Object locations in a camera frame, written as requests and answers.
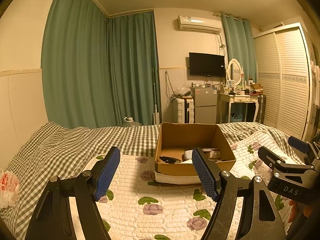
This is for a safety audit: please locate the green window curtain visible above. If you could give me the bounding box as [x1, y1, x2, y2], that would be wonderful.
[221, 12, 258, 82]

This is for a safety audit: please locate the white air conditioner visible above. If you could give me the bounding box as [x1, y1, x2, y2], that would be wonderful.
[177, 15, 222, 34]

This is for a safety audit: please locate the white suitcase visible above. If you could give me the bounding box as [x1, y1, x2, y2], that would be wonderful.
[172, 97, 194, 124]

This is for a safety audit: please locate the white louvered wardrobe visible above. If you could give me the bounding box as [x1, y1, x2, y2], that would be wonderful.
[254, 23, 312, 139]

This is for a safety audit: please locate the grey checked bed sheet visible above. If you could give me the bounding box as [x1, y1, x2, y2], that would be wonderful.
[1, 122, 292, 239]

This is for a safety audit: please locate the blue storage basket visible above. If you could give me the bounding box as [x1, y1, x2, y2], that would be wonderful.
[230, 113, 243, 122]

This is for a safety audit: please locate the black wall television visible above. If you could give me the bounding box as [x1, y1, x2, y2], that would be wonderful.
[189, 53, 226, 77]

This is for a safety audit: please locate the clear water jug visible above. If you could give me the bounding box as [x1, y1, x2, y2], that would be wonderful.
[123, 116, 142, 127]

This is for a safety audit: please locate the white red plastic bag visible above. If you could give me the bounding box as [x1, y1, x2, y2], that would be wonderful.
[0, 169, 20, 210]

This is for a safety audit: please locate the dark suitcase by table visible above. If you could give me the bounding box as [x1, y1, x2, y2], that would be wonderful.
[255, 94, 267, 124]

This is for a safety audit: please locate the large green curtain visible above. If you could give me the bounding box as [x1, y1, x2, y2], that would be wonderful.
[41, 0, 161, 128]

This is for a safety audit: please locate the pale blue earbuds case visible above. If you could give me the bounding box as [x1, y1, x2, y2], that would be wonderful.
[183, 150, 193, 161]

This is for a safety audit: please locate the brown cardboard box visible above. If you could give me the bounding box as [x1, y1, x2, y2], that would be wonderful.
[155, 122, 236, 185]

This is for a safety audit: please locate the white dressing table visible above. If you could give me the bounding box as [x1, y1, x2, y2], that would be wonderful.
[218, 92, 259, 124]

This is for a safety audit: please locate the white oval vanity mirror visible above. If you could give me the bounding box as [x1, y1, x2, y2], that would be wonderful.
[226, 59, 244, 86]

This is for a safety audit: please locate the white floral quilt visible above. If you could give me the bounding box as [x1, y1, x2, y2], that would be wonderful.
[68, 122, 302, 239]

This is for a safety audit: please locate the black remote control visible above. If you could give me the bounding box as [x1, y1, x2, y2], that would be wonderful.
[160, 156, 181, 164]

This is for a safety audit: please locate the grey mini fridge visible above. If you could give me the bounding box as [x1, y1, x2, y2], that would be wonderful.
[191, 87, 217, 124]

